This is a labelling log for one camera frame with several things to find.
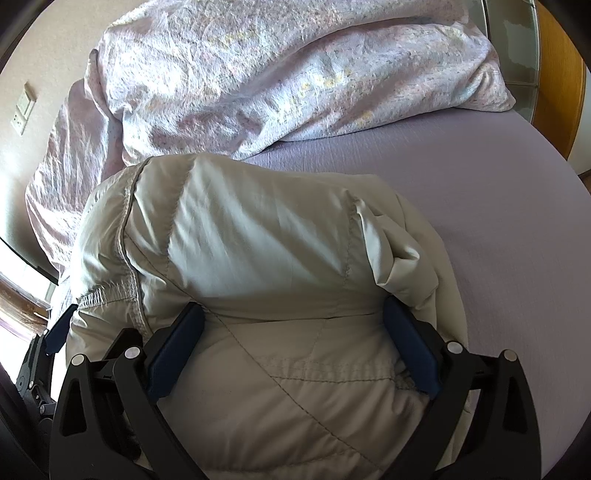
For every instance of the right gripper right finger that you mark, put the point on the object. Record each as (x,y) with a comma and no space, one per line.
(480,421)

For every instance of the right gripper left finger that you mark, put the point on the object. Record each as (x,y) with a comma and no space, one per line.
(107,423)

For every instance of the beige quilted puffer jacket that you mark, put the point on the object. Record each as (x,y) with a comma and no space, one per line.
(295,376)

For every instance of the lilac bed sheet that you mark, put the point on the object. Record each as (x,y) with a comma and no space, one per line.
(515,222)

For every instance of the wooden headboard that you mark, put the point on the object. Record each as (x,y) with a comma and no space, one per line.
(564,33)

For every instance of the pink floral duvet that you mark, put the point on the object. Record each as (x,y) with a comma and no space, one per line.
(234,77)

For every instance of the white wall switch plate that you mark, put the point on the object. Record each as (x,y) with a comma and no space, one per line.
(23,109)

